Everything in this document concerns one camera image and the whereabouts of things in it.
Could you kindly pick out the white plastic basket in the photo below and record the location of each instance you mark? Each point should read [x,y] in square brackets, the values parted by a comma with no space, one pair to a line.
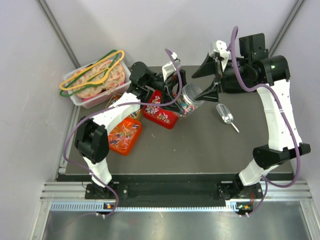
[103,96]

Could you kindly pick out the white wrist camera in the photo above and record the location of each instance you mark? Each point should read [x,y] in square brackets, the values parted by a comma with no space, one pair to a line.
[168,69]
[218,50]

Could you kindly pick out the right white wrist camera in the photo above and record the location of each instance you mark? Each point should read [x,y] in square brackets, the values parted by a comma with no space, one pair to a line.
[218,50]

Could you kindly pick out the pile of wrapped candies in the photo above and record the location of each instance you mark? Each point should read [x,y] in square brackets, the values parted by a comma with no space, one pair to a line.
[155,113]

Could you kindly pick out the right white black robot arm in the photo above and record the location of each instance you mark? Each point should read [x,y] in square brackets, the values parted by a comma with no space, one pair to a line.
[255,71]

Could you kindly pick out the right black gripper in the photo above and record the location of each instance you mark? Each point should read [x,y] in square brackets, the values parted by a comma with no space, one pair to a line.
[207,69]

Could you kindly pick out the red candy tray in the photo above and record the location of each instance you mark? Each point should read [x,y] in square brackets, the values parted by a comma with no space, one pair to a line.
[173,119]

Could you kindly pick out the gold tin candy box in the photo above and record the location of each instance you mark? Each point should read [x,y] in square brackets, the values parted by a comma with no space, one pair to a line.
[135,115]

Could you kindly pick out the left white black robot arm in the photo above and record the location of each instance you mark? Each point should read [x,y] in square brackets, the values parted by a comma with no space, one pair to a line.
[92,134]

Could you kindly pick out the green clothes hanger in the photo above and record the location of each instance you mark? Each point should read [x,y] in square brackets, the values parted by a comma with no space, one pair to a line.
[116,56]

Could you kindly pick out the silver metal scoop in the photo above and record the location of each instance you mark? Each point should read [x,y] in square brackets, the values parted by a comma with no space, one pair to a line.
[226,115]

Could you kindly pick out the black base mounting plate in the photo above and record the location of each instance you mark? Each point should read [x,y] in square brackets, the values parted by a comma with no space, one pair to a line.
[209,186]

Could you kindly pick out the orange candy tray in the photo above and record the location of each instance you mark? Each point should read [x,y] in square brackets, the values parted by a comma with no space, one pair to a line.
[124,136]

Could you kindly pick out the clear glass jar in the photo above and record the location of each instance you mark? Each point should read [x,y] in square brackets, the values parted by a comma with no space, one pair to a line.
[187,100]

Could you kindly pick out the aluminium frame rail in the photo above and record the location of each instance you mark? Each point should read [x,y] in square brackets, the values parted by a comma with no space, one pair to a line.
[75,191]

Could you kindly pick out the floral patterned cloth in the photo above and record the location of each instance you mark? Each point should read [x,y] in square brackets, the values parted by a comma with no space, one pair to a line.
[116,78]

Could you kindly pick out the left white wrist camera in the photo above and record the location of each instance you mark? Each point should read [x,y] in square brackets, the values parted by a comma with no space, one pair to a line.
[168,69]

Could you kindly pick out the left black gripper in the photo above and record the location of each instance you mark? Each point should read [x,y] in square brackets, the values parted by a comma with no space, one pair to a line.
[170,82]

